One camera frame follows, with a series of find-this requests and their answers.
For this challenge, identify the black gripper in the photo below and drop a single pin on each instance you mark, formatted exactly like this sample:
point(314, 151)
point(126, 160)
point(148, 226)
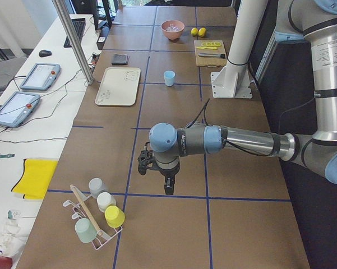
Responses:
point(167, 174)

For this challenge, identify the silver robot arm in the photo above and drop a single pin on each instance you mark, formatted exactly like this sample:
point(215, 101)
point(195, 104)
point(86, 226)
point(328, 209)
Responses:
point(312, 21)

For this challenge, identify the yellow cup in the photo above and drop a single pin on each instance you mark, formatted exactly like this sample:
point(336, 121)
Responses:
point(114, 216)

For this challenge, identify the white cup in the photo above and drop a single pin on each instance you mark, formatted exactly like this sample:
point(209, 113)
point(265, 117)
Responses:
point(104, 200)

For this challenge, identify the grey cup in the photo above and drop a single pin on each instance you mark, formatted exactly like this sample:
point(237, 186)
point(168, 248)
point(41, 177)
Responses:
point(96, 187)

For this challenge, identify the mint green cup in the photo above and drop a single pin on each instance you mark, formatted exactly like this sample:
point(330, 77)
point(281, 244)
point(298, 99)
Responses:
point(85, 230)

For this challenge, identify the light blue cup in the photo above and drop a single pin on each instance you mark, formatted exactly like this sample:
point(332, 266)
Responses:
point(169, 77)

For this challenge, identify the pink bowl of ice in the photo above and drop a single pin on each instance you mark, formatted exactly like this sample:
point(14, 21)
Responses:
point(172, 29)

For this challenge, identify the cream bear tray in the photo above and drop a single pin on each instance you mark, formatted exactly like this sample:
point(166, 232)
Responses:
point(118, 86)

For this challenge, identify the yellow folded cloth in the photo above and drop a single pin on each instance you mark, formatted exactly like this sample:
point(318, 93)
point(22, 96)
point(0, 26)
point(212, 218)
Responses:
point(35, 179)

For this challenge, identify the grey folded cloth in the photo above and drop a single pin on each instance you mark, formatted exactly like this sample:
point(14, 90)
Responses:
point(119, 59)

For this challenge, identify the wooden cutting board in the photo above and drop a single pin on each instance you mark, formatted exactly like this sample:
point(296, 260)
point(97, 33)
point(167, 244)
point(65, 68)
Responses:
point(210, 62)

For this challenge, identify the yellow plastic knife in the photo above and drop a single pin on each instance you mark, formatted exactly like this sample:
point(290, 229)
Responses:
point(206, 48)

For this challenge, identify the lemon slices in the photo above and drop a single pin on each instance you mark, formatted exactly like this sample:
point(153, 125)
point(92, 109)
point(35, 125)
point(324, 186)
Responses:
point(211, 44)

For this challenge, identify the yellow lemon far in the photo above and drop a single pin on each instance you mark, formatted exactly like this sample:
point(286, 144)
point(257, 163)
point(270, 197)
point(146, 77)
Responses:
point(194, 31)

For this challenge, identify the yellow lemon near board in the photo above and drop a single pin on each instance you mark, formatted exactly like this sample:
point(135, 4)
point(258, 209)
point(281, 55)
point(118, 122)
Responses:
point(202, 32)

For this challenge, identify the black power box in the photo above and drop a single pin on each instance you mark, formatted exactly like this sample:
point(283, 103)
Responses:
point(102, 37)

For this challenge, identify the far teach pendant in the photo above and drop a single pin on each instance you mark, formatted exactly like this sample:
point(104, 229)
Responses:
point(41, 77)

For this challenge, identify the teach pendant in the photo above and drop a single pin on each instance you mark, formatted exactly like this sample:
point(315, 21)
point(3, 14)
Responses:
point(41, 77)
point(17, 108)

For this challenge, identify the near teach pendant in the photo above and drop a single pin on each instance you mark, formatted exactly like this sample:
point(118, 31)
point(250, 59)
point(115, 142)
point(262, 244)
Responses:
point(17, 108)

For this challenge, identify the black computer mouse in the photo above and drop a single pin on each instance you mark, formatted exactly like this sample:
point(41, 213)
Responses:
point(45, 53)

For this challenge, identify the black keyboard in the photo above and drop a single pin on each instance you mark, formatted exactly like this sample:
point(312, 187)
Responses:
point(79, 27)

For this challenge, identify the white wire cup rack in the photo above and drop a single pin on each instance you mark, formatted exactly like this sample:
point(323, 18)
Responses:
point(83, 207)

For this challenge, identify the aluminium frame post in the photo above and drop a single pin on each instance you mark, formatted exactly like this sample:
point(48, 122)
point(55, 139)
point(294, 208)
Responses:
point(65, 19)

